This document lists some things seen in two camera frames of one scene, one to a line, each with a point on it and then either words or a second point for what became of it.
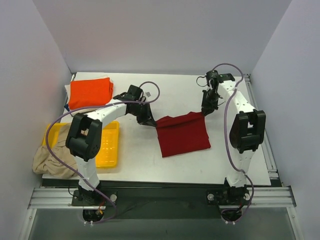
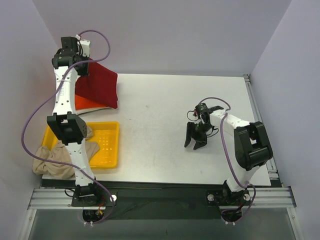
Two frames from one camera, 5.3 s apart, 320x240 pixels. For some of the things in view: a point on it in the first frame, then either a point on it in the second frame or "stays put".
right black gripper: x=208 y=104 -> x=197 y=133
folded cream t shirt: x=77 y=111 stays put
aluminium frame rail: x=63 y=198 stays put
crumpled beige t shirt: x=44 y=163 stays put
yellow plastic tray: x=107 y=156 stays put
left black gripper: x=144 y=116 -> x=81 y=67
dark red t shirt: x=183 y=134 -> x=100 y=85
